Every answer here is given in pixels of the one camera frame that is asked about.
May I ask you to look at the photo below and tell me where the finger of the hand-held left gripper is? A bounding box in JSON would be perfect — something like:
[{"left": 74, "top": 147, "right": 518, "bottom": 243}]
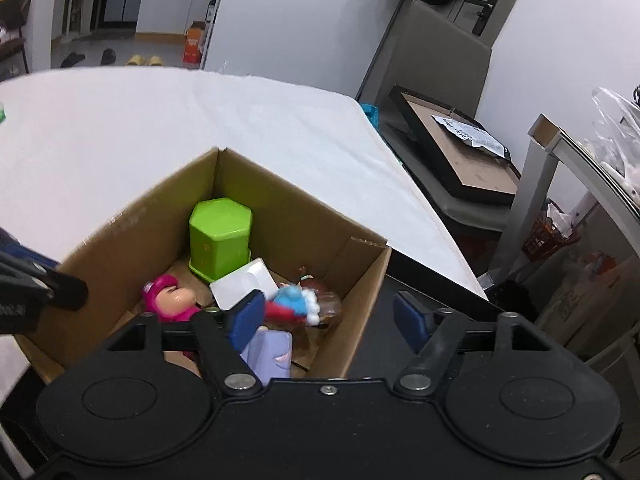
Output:
[{"left": 0, "top": 227, "right": 90, "bottom": 312}]

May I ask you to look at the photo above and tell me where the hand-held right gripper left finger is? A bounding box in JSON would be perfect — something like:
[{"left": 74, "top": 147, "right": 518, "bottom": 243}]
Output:
[{"left": 102, "top": 289, "right": 267, "bottom": 395}]

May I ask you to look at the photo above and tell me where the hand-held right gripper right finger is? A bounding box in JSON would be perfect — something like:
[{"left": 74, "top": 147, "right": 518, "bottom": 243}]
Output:
[{"left": 392, "top": 290, "right": 576, "bottom": 395}]

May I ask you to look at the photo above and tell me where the black tray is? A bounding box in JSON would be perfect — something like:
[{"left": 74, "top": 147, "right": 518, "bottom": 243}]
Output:
[{"left": 344, "top": 248, "right": 502, "bottom": 381}]

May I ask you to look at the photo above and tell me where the lavender block toy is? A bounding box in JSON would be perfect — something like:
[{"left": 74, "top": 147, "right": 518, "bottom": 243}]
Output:
[{"left": 240, "top": 329, "right": 294, "bottom": 387}]

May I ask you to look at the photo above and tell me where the pink hooded figurine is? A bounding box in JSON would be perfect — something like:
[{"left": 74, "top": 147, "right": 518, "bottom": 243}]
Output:
[{"left": 142, "top": 274, "right": 203, "bottom": 323}]

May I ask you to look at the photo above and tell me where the cardboard box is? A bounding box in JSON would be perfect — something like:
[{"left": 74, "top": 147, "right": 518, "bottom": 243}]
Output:
[{"left": 14, "top": 146, "right": 392, "bottom": 387}]

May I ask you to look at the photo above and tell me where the small white box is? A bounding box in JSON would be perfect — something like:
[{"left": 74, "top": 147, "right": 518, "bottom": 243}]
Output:
[{"left": 209, "top": 257, "right": 279, "bottom": 312}]

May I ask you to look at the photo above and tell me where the green hexagonal container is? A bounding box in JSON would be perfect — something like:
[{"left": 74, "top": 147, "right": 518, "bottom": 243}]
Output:
[{"left": 187, "top": 198, "right": 254, "bottom": 283}]

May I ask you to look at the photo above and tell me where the black bag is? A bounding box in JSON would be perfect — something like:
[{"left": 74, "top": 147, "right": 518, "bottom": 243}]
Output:
[{"left": 491, "top": 279, "right": 542, "bottom": 322}]

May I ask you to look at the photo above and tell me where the orange basket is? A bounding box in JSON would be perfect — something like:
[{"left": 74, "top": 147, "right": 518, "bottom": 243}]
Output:
[{"left": 521, "top": 204, "right": 582, "bottom": 262}]

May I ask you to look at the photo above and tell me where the white tote bag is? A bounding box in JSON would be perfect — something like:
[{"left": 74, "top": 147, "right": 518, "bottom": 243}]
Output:
[{"left": 544, "top": 254, "right": 640, "bottom": 363}]

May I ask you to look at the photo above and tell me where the grey table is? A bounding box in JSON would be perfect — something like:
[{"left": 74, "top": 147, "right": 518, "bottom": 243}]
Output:
[{"left": 477, "top": 114, "right": 640, "bottom": 292}]

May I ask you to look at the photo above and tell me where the white printed envelope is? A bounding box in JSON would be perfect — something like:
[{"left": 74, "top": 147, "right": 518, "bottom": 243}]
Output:
[{"left": 432, "top": 112, "right": 512, "bottom": 159}]

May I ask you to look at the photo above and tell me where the blue basket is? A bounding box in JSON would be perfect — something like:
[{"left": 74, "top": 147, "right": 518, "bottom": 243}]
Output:
[{"left": 360, "top": 102, "right": 382, "bottom": 134}]

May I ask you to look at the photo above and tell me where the pair of black shoes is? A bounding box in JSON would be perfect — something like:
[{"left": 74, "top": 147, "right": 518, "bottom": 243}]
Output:
[{"left": 60, "top": 49, "right": 117, "bottom": 69}]

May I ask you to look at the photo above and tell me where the grey chair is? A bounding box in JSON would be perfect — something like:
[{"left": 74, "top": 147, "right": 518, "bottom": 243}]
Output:
[{"left": 356, "top": 0, "right": 517, "bottom": 234}]

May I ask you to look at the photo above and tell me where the orange carton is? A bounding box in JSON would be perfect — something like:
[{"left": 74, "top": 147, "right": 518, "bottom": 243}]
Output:
[{"left": 182, "top": 21, "right": 209, "bottom": 66}]

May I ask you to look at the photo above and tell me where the white plastic bag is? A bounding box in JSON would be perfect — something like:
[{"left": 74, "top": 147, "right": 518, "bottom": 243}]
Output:
[{"left": 591, "top": 87, "right": 640, "bottom": 182}]

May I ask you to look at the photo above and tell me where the white cabinet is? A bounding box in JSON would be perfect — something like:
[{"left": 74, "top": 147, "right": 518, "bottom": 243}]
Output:
[{"left": 135, "top": 0, "right": 232, "bottom": 37}]

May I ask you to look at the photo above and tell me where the black picture frame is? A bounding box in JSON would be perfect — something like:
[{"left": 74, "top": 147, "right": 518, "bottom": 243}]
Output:
[{"left": 388, "top": 85, "right": 522, "bottom": 202}]

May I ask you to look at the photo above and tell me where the black door handle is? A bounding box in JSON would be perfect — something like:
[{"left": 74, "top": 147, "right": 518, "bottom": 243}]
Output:
[{"left": 470, "top": 0, "right": 501, "bottom": 37}]

